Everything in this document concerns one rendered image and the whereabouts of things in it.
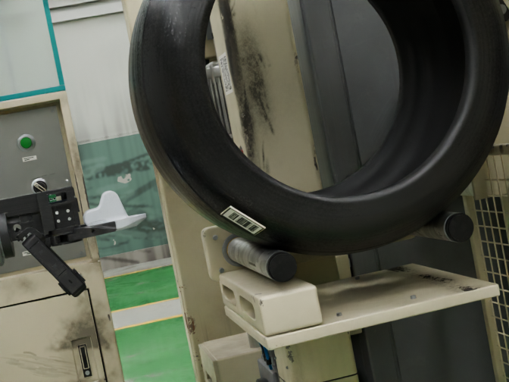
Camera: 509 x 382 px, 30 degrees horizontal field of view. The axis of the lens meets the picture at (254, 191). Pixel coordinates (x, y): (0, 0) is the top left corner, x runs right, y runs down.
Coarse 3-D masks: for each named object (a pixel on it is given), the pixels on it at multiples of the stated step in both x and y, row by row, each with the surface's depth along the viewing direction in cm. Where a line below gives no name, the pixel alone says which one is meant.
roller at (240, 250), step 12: (240, 240) 164; (228, 252) 169; (240, 252) 158; (252, 252) 149; (264, 252) 142; (276, 252) 137; (240, 264) 163; (252, 264) 148; (264, 264) 139; (276, 264) 137; (288, 264) 137; (276, 276) 137; (288, 276) 137
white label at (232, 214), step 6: (228, 210) 135; (234, 210) 134; (228, 216) 137; (234, 216) 136; (240, 216) 135; (246, 216) 134; (234, 222) 137; (240, 222) 137; (246, 222) 136; (252, 222) 135; (246, 228) 137; (252, 228) 137; (258, 228) 136; (264, 228) 135
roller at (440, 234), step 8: (440, 216) 146; (448, 216) 143; (456, 216) 142; (464, 216) 143; (432, 224) 148; (440, 224) 145; (448, 224) 142; (456, 224) 142; (464, 224) 143; (472, 224) 143; (416, 232) 156; (424, 232) 152; (432, 232) 148; (440, 232) 145; (448, 232) 143; (456, 232) 142; (464, 232) 143; (472, 232) 143; (448, 240) 145; (456, 240) 143; (464, 240) 143
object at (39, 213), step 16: (48, 192) 137; (64, 192) 138; (0, 208) 137; (16, 208) 138; (32, 208) 138; (48, 208) 137; (64, 208) 139; (0, 224) 136; (32, 224) 139; (48, 224) 137; (64, 224) 139; (16, 240) 138; (48, 240) 138; (80, 240) 139
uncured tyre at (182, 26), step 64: (192, 0) 132; (384, 0) 167; (448, 0) 159; (128, 64) 153; (192, 64) 132; (448, 64) 165; (192, 128) 133; (448, 128) 163; (192, 192) 138; (256, 192) 135; (320, 192) 165; (384, 192) 138; (448, 192) 142
